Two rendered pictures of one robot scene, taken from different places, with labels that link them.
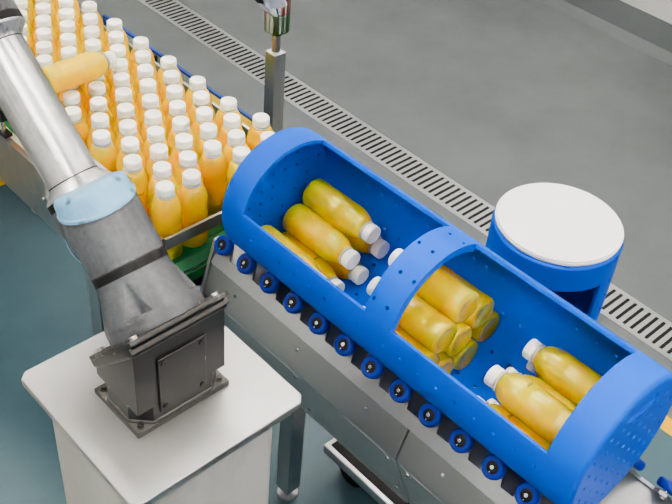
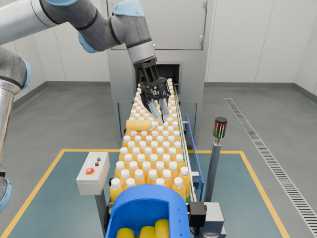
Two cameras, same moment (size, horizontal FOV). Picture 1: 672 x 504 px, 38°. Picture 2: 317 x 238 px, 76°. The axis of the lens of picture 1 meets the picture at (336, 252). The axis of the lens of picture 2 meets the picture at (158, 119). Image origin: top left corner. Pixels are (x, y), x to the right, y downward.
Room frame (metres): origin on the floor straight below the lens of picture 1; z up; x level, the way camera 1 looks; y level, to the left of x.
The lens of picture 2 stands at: (1.31, -0.26, 1.78)
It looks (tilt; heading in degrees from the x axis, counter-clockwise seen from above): 29 degrees down; 47
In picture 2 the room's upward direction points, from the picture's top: straight up
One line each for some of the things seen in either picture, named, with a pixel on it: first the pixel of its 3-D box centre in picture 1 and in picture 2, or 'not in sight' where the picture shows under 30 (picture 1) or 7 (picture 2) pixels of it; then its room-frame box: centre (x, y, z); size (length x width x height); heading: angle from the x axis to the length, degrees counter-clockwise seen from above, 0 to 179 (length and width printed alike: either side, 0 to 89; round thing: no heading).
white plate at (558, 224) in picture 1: (559, 222); not in sight; (1.69, -0.47, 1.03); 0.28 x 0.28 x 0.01
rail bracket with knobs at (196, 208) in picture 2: not in sight; (195, 214); (1.84, 0.06, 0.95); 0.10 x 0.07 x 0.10; 137
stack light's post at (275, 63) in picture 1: (269, 222); (205, 208); (2.18, 0.20, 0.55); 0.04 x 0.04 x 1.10; 47
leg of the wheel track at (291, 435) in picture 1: (292, 421); not in sight; (1.67, 0.07, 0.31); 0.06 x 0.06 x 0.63; 47
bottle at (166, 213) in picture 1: (166, 222); (117, 195); (1.62, 0.37, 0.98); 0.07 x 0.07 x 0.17
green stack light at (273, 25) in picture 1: (277, 20); (219, 131); (2.18, 0.20, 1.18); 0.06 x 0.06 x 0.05
